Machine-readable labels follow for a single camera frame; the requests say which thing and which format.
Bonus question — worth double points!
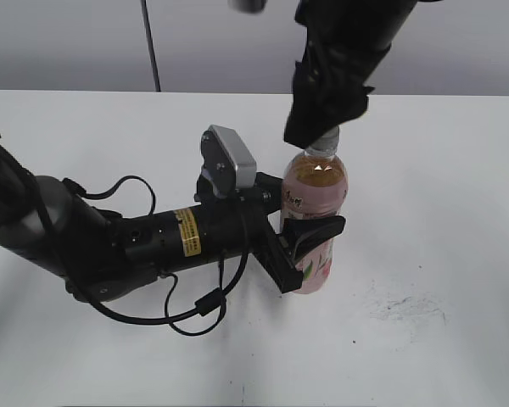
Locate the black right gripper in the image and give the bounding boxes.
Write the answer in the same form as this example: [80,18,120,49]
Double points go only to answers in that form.
[283,16,374,148]

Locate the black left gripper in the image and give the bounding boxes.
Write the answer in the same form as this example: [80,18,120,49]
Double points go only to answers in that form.
[193,172,346,293]

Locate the white bottle cap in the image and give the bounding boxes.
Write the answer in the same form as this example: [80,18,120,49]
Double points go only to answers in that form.
[306,126,340,157]

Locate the pink oolong tea bottle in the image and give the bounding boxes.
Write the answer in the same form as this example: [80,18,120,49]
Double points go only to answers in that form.
[280,147,349,294]

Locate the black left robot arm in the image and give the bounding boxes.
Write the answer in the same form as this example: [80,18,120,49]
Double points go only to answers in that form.
[0,125,345,302]

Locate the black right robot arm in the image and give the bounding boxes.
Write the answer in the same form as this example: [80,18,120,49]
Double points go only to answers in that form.
[283,0,417,148]

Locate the black background pole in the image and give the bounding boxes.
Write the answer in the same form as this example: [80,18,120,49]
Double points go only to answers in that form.
[140,0,162,92]

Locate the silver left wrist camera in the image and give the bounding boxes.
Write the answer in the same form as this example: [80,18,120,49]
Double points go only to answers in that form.
[200,125,257,199]

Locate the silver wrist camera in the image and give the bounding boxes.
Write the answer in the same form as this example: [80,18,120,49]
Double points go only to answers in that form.
[227,0,267,14]
[200,125,257,199]

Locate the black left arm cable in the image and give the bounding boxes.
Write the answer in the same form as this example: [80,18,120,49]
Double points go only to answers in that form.
[0,169,251,337]

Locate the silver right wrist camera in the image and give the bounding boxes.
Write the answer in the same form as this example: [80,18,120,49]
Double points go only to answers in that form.
[227,0,267,14]

